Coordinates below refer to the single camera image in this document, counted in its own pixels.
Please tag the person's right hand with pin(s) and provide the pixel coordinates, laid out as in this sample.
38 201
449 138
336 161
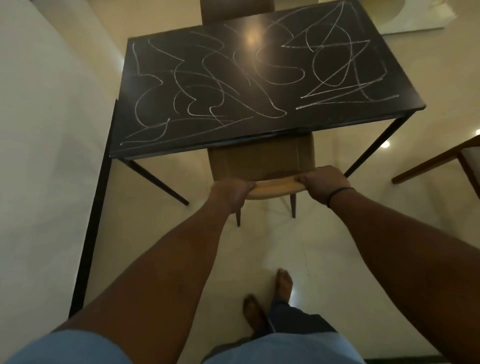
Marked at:
324 182

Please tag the person's left hand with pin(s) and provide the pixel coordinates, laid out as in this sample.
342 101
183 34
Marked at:
230 195

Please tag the tan moulded chair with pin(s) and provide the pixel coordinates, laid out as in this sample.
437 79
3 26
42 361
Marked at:
262 157
236 11

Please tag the wooden armchair with grey seat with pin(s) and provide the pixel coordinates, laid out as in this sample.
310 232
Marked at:
431 161

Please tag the person's right forearm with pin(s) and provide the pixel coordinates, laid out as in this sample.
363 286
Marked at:
405 255

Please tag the person's left forearm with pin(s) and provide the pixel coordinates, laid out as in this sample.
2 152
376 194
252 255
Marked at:
161 273

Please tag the person's right foot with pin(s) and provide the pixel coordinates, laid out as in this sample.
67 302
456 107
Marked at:
284 285

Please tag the person's dark trousers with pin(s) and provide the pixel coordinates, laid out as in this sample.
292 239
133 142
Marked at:
296 318

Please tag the person's blue shirt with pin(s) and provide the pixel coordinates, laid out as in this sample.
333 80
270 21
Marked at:
285 350

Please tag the black wristband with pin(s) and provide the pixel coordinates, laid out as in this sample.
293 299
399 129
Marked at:
339 190

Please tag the black chalk-marked table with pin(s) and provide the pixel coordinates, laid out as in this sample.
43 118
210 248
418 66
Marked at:
262 125

